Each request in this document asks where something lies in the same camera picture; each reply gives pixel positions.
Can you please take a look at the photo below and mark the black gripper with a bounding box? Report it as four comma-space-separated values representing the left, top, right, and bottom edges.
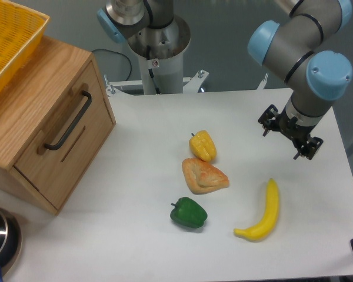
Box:
258, 104, 324, 160

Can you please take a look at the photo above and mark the black metal drawer handle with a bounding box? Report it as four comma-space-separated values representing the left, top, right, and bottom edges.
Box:
44, 90, 93, 152

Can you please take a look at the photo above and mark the wooden top drawer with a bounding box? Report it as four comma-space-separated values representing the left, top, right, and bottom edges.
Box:
14, 62, 115, 212

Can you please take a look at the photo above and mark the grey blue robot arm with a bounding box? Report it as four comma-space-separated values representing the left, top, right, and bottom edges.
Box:
97, 1, 353, 159

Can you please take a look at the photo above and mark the wooden drawer cabinet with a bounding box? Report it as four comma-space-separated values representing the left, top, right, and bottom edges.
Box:
0, 36, 116, 214

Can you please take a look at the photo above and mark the yellow bell pepper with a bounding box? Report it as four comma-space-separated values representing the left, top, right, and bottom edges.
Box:
189, 130, 217, 162

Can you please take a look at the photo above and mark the golden pastry turnover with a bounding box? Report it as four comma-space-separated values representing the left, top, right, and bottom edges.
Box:
182, 158, 229, 194

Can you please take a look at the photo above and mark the yellow banana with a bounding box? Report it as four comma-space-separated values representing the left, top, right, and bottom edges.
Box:
233, 179, 280, 241

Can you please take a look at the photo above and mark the green bell pepper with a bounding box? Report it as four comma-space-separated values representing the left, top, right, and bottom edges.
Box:
170, 197, 208, 229

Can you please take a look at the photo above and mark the yellow plastic basket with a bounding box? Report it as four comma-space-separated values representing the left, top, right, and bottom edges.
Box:
0, 1, 50, 92

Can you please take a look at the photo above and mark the dark metal pot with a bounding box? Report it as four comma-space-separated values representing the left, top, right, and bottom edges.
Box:
0, 208, 22, 280

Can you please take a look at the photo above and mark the black cable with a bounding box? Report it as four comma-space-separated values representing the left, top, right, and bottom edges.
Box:
90, 48, 133, 82

